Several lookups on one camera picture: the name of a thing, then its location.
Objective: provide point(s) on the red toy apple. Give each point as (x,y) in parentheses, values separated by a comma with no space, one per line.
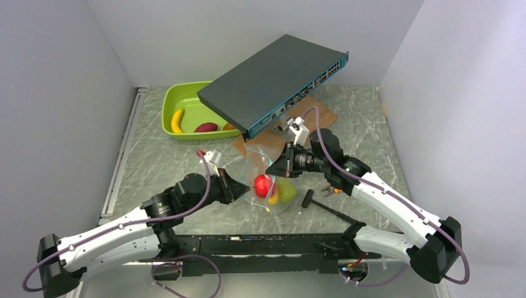
(263,185)

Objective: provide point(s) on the dark grey network switch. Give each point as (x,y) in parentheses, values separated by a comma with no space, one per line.
(261,89)

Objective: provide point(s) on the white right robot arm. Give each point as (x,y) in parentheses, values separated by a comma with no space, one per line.
(431,246)

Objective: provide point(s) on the green toy pear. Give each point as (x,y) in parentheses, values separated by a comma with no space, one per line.
(287,191)

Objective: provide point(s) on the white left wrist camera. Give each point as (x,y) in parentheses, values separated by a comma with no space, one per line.
(212,159)

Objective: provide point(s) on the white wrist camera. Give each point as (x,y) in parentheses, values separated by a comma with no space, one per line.
(212,159)
(297,128)

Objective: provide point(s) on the wooden board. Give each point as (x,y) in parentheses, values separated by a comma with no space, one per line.
(271,140)

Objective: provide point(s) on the clear zip top bag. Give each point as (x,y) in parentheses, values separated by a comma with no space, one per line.
(256,163)

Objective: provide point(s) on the metal stand bracket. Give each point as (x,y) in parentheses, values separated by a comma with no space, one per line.
(280,128)

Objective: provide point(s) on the orange toy mango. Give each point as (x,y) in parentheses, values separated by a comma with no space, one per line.
(274,197)

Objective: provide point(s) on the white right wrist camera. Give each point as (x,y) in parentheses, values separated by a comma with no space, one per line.
(297,128)

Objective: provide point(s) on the lime green plastic tray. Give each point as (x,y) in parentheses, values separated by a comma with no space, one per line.
(185,95)

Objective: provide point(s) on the black rubber mallet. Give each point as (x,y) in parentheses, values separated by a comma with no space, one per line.
(308,200)

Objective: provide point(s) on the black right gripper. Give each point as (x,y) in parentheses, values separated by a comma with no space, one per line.
(285,166)

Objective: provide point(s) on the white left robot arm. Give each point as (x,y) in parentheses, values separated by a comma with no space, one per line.
(144,233)

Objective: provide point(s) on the yellow toy banana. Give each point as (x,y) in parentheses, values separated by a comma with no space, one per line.
(176,120)

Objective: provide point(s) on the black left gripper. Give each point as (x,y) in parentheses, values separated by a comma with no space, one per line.
(231,189)

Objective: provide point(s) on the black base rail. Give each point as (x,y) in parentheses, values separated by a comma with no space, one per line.
(324,253)

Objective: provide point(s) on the dark red toy fruit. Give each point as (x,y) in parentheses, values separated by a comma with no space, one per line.
(206,127)

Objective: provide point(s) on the orange handled pliers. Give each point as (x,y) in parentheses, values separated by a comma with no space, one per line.
(330,190)

